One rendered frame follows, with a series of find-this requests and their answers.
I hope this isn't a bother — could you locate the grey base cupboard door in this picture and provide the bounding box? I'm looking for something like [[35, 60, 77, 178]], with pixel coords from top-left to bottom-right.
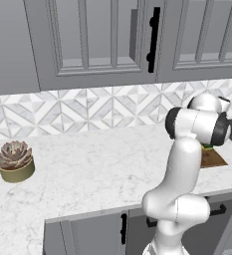
[[43, 209, 129, 255]]

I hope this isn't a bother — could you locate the brown wooden cutting board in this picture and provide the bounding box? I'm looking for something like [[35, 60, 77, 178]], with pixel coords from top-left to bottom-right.
[[200, 147, 229, 169]]

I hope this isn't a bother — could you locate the succulent plant in olive pot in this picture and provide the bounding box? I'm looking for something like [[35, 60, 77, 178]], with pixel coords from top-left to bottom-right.
[[0, 139, 36, 184]]

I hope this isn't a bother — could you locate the plain grey wall cupboard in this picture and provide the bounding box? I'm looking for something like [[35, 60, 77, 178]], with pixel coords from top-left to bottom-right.
[[0, 0, 42, 97]]

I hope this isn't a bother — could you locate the black drawer handle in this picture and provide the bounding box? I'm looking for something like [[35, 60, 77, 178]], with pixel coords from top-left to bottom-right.
[[145, 203, 228, 229]]

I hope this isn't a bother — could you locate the grey glass-front cupboard door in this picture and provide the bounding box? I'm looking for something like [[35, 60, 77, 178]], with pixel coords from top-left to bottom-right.
[[23, 0, 157, 92], [156, 0, 232, 84]]

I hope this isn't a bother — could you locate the grey drawer front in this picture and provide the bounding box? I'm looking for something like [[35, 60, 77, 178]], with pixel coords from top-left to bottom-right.
[[124, 197, 232, 255]]

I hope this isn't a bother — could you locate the black base cupboard handle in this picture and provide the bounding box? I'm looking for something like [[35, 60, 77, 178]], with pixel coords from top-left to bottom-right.
[[119, 213, 128, 246]]

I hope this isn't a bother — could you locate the black cupboard door handle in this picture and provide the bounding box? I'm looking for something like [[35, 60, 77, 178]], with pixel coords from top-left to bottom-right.
[[145, 6, 161, 74]]

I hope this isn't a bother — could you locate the green and yellow sponge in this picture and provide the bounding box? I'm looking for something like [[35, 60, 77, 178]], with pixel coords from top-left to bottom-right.
[[201, 142, 215, 151]]

